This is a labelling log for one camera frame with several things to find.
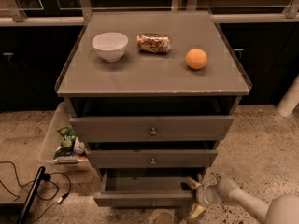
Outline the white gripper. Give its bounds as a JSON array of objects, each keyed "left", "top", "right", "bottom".
[{"left": 188, "top": 178, "right": 218, "bottom": 219}]

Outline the grey bottom drawer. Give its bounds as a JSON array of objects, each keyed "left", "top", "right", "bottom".
[{"left": 94, "top": 168, "right": 204, "bottom": 208}]

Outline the grey drawer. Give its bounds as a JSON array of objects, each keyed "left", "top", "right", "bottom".
[
  {"left": 88, "top": 149, "right": 217, "bottom": 168},
  {"left": 69, "top": 116, "right": 233, "bottom": 142},
  {"left": 94, "top": 168, "right": 204, "bottom": 208}
]

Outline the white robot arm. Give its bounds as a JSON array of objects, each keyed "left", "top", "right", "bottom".
[{"left": 188, "top": 178, "right": 299, "bottom": 224}]

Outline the grey middle drawer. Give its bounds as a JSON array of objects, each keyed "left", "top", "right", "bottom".
[{"left": 88, "top": 149, "right": 217, "bottom": 168}]

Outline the grey drawer cabinet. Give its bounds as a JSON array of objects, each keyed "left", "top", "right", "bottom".
[{"left": 54, "top": 10, "right": 252, "bottom": 189}]

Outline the grey top drawer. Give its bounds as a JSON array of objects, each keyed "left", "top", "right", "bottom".
[{"left": 69, "top": 116, "right": 233, "bottom": 142}]

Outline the orange fruit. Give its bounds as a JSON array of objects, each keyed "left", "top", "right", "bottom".
[{"left": 185, "top": 49, "right": 207, "bottom": 70}]

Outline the clear plastic storage bin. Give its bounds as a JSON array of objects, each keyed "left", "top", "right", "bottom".
[{"left": 38, "top": 102, "right": 92, "bottom": 172}]

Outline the green snack bag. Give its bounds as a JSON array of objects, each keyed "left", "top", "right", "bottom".
[{"left": 53, "top": 126, "right": 76, "bottom": 159}]

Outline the black flat bar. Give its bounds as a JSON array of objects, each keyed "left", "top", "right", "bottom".
[{"left": 17, "top": 166, "right": 46, "bottom": 224}]

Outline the crushed gold soda can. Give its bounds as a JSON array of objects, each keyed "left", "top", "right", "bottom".
[{"left": 136, "top": 33, "right": 171, "bottom": 54}]

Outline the white ceramic bowl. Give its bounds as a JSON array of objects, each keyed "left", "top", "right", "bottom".
[{"left": 92, "top": 32, "right": 128, "bottom": 62}]

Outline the white post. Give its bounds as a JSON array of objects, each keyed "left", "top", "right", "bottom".
[{"left": 277, "top": 75, "right": 299, "bottom": 117}]

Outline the black cable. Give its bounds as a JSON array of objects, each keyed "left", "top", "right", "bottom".
[{"left": 0, "top": 161, "right": 72, "bottom": 224}]

